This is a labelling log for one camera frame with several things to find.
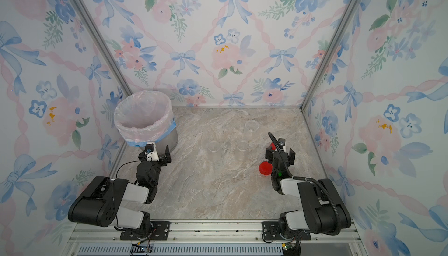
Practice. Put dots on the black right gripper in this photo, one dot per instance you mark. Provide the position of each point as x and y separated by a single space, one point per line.
270 155

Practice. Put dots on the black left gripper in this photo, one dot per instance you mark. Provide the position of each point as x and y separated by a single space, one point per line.
167 155

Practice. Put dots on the clear jar with peanuts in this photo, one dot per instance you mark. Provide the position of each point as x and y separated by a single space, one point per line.
214 150
242 150

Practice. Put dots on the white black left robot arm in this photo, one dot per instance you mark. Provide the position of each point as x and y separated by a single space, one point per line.
100 203

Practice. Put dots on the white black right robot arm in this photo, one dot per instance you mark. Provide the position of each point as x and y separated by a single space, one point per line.
322 209

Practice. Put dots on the metal mesh trash bin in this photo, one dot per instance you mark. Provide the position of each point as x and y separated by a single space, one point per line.
168 138

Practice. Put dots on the pink trash bag liner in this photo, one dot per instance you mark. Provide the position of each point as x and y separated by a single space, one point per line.
141 113

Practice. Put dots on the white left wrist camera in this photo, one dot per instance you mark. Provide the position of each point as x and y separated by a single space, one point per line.
152 153

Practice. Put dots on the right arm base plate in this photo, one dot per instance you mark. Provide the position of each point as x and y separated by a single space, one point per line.
273 231

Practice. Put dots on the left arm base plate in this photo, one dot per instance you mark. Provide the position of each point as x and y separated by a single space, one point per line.
158 230

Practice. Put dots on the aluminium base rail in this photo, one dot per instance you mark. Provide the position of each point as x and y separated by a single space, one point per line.
185 237

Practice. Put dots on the aluminium corner post left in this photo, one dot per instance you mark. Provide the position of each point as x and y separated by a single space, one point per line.
101 44

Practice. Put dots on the aluminium corner post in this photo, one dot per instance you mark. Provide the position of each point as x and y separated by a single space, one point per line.
101 44
333 45

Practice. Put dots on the aluminium corner post right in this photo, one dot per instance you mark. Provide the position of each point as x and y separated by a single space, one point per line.
333 45

